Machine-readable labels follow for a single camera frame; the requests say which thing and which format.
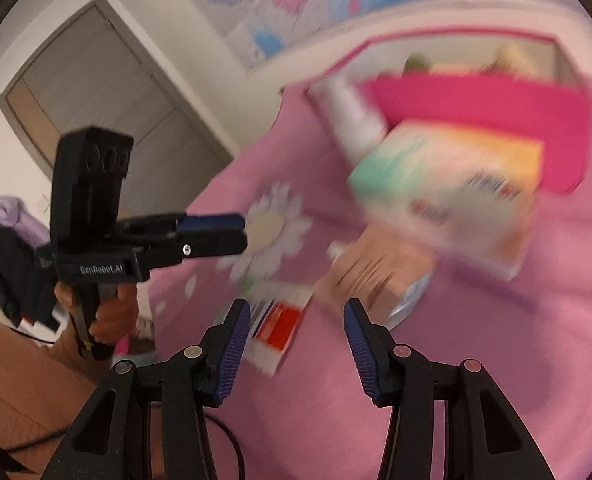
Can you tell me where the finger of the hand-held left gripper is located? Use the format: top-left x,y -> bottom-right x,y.
117,212 -> 247,239
140,230 -> 250,282

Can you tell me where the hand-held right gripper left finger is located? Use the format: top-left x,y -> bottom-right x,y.
41,299 -> 253,480

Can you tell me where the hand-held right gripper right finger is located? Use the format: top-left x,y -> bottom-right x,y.
342,298 -> 557,480

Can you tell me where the pink storage box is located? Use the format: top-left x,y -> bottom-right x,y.
281,25 -> 592,197

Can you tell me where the person's left forearm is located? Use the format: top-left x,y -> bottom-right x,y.
0,312 -> 113,480

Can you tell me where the person's left hand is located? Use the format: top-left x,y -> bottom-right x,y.
55,282 -> 140,347

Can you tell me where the red and white box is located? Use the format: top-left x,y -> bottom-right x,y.
245,284 -> 315,377

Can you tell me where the purple cloth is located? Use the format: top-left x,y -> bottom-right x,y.
0,195 -> 52,249

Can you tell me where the brown cardboard box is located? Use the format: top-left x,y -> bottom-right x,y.
315,225 -> 435,324

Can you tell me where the dark clothing pile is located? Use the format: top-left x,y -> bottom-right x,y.
0,202 -> 59,333

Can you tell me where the grey door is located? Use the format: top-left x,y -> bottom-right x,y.
0,0 -> 242,222

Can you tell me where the colourful cardboard box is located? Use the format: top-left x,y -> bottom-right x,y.
347,119 -> 546,282

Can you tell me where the white tube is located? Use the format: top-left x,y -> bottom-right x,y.
307,75 -> 393,167

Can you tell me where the green plush toy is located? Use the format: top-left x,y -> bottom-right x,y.
402,54 -> 433,75

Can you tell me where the beige plush toy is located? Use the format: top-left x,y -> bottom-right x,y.
483,44 -> 533,77

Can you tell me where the black cable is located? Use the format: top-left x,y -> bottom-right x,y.
203,407 -> 247,480

